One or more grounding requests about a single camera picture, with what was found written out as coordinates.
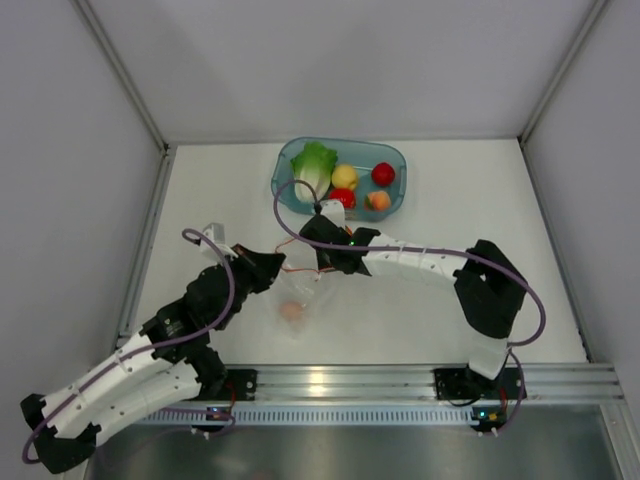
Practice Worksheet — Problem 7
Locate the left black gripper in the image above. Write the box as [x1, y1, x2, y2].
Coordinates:
[213, 243, 285, 332]

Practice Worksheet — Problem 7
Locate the pale pink fake egg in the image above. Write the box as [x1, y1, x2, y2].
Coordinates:
[279, 301, 305, 322]

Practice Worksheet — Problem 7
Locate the clear zip top bag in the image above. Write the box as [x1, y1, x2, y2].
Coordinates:
[271, 236, 336, 338]

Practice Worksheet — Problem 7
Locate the fake strawberry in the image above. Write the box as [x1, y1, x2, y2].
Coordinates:
[328, 188, 356, 209]

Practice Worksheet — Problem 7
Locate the fake peach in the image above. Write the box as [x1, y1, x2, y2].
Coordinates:
[364, 191, 392, 212]

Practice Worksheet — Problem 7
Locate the yellow fake fruit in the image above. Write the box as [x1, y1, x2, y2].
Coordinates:
[331, 164, 359, 191]

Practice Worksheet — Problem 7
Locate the red fake pepper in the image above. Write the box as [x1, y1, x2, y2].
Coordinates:
[371, 162, 396, 188]

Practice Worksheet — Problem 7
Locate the green fake vegetable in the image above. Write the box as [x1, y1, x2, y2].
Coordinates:
[291, 141, 338, 203]

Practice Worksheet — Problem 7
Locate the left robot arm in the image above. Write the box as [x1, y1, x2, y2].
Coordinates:
[20, 244, 286, 474]

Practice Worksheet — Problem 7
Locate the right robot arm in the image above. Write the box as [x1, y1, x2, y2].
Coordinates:
[299, 215, 528, 397]

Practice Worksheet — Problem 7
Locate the teal plastic bin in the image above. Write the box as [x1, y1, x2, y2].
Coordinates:
[271, 137, 408, 222]

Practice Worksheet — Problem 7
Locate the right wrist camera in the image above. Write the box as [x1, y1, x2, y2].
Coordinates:
[320, 199, 346, 228]

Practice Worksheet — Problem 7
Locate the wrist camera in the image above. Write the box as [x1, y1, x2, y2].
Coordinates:
[320, 199, 346, 228]
[199, 222, 227, 258]

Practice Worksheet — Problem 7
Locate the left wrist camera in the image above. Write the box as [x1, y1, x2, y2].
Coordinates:
[199, 222, 227, 258]

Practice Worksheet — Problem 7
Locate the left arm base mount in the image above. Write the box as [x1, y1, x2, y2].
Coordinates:
[217, 368, 258, 402]

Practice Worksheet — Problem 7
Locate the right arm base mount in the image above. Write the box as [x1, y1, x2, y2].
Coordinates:
[434, 368, 482, 407]

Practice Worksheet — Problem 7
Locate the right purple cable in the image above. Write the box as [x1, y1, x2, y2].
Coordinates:
[273, 180, 546, 436]

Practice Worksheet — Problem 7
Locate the slotted cable duct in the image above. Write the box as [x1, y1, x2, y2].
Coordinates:
[139, 404, 501, 427]

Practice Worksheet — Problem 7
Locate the aluminium mounting rail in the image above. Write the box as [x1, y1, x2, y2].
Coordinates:
[247, 363, 624, 404]

